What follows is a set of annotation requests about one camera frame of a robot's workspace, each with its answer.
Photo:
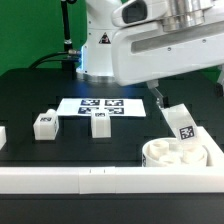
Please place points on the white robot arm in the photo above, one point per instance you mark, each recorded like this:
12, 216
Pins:
96, 57

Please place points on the white front fence bar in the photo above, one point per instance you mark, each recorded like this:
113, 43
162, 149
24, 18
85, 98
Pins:
110, 180

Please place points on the white marker sheet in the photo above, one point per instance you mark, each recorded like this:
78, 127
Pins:
116, 107

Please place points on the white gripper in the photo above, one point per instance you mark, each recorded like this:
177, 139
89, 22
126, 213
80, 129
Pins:
161, 38

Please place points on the white round stool seat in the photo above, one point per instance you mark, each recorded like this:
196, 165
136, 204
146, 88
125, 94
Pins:
168, 152

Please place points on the white left fence piece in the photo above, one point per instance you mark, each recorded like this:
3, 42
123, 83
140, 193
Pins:
2, 136

